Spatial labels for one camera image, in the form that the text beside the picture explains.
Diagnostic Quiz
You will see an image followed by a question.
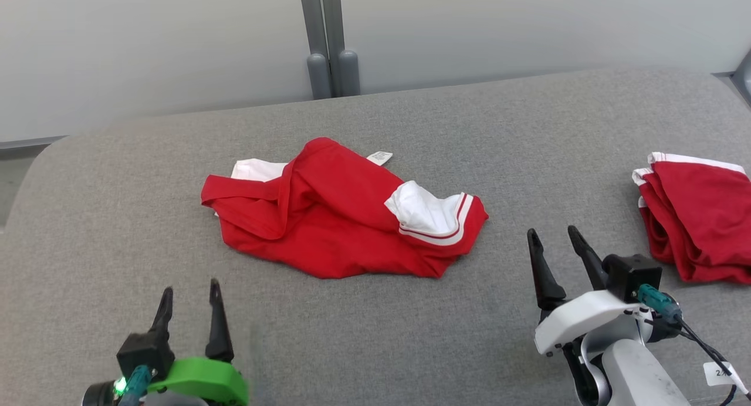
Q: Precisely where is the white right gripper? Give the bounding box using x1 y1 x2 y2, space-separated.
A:
526 225 653 357

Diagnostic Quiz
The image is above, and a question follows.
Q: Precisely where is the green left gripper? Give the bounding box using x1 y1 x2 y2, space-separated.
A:
146 279 251 406

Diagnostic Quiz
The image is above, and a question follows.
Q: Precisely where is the red garment with black print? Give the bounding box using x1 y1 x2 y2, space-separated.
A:
631 152 751 285

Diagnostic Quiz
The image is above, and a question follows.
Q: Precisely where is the red garment with white sleeves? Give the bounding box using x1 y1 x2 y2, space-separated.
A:
200 137 489 280

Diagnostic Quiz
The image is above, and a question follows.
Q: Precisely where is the grey fabric sofa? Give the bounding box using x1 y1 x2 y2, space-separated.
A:
0 66 751 406

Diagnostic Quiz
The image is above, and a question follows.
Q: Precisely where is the grey corner fixture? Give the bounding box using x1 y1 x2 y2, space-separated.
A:
730 47 751 109

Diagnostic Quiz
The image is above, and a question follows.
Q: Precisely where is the left cable with teal plug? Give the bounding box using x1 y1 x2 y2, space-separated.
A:
116 365 153 406

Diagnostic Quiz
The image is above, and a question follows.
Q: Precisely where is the cable with teal plug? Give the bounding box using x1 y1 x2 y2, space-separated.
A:
637 283 751 406
116 365 153 406

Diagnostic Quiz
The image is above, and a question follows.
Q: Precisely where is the right cable with teal plug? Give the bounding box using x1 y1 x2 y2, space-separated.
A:
637 283 751 406

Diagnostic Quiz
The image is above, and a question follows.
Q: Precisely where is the white cable label tag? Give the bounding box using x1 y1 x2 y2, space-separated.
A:
703 361 735 388

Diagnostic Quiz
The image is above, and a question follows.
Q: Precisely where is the grey round post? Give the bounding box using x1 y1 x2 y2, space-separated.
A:
337 49 361 97
306 53 333 100

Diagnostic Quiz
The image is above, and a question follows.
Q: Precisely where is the grey upright partition frame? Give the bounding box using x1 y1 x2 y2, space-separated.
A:
298 0 344 57

